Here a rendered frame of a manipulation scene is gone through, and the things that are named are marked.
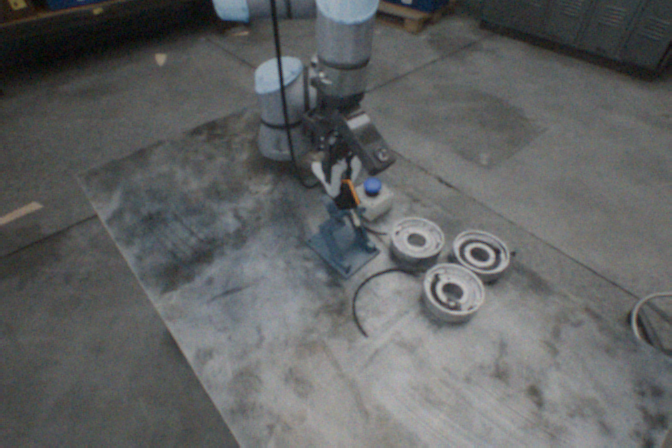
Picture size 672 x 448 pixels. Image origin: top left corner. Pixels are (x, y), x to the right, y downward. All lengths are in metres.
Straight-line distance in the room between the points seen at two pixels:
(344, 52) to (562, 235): 1.82
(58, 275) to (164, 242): 1.28
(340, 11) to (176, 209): 0.63
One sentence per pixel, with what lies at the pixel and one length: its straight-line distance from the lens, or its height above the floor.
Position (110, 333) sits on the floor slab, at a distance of 1.85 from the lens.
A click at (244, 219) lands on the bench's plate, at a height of 0.80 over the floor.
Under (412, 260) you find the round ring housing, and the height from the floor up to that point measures 0.83.
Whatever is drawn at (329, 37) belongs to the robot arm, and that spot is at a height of 1.25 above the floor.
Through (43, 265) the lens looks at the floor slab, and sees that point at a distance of 2.23.
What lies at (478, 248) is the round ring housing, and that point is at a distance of 0.84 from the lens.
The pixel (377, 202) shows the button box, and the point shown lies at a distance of 0.86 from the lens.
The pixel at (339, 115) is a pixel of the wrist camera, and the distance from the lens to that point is 0.58.
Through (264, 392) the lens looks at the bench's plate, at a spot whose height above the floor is 0.80.
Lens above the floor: 1.44
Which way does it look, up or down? 43 degrees down
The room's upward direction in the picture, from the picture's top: straight up
